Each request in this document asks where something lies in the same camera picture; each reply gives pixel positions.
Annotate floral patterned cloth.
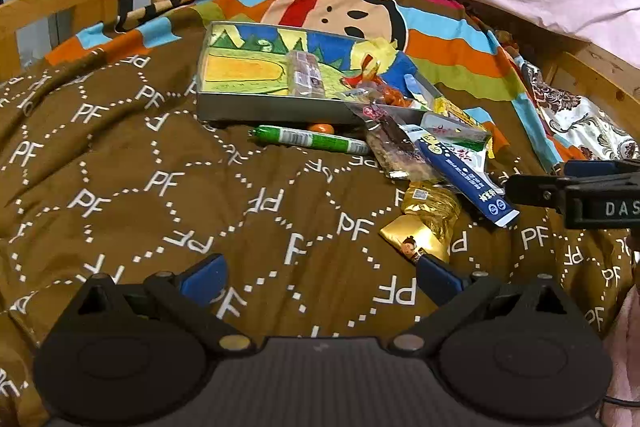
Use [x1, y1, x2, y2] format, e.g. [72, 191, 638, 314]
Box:
[520, 57, 640, 164]

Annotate pink purple snack packet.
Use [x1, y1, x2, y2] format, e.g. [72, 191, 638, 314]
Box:
[286, 50, 327, 98]

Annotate red orange snack packet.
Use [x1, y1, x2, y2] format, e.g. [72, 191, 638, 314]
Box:
[344, 56, 407, 108]

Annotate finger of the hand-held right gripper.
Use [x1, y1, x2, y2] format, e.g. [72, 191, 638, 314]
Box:
[564, 159, 640, 178]
[506, 174, 568, 210]

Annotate pink fluffy cloth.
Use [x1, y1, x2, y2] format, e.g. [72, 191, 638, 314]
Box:
[602, 286, 640, 427]

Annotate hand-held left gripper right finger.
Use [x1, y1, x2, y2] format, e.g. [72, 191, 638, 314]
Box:
[387, 254, 581, 355]

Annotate dark blue snack packet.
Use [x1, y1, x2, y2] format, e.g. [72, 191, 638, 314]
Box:
[414, 132, 521, 228]

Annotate gold snack packet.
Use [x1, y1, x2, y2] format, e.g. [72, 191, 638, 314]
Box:
[378, 181, 464, 264]

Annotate yellow snack packet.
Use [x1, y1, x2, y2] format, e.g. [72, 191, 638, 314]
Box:
[432, 96, 497, 158]

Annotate white green snack packet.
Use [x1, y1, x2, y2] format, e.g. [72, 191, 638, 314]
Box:
[420, 112, 494, 154]

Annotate colourful printed tin tray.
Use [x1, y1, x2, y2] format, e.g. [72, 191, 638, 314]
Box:
[195, 21, 444, 128]

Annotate wooden bed frame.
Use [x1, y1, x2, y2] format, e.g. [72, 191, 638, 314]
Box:
[0, 0, 640, 118]

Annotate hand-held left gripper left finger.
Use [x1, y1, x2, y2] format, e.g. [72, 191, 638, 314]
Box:
[67, 254, 256, 355]

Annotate green sausage stick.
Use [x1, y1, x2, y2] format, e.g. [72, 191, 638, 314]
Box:
[252, 124, 371, 156]

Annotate brown red snack packet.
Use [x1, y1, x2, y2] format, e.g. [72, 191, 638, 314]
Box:
[350, 102, 437, 182]

